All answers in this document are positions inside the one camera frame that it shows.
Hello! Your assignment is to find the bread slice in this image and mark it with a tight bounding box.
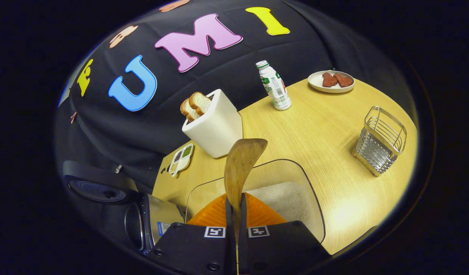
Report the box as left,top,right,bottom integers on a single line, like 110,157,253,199
188,92,212,116
180,99,201,122

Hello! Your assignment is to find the white drink bottle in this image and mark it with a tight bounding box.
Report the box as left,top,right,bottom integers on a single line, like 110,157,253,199
256,60,292,111

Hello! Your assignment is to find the white toaster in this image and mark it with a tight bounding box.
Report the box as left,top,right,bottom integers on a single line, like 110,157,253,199
182,89,243,159

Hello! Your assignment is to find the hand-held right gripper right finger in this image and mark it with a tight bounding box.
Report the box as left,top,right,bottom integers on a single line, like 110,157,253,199
238,192,330,275

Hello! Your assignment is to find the clear box of rice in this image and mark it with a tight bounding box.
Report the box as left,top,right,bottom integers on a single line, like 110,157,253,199
185,159,327,245

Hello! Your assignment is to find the wooden spoon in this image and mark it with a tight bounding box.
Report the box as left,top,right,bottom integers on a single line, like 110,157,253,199
224,138,268,275

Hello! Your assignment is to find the dark blue rice cooker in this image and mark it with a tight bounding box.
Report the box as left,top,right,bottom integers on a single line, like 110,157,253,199
63,160,185,256

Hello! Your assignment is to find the metal wire chopstick holder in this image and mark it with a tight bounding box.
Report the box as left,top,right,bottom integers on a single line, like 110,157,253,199
353,106,408,177

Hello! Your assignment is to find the white divided seasoning dish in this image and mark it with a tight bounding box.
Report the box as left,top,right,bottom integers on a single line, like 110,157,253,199
168,143,194,177

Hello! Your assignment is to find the black backdrop cloth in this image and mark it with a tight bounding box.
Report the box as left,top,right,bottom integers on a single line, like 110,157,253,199
55,0,407,191

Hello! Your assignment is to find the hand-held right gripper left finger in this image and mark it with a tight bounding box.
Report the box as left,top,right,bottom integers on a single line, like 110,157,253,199
149,193,237,275

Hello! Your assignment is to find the white plate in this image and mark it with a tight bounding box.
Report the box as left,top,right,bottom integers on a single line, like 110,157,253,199
308,70,355,94

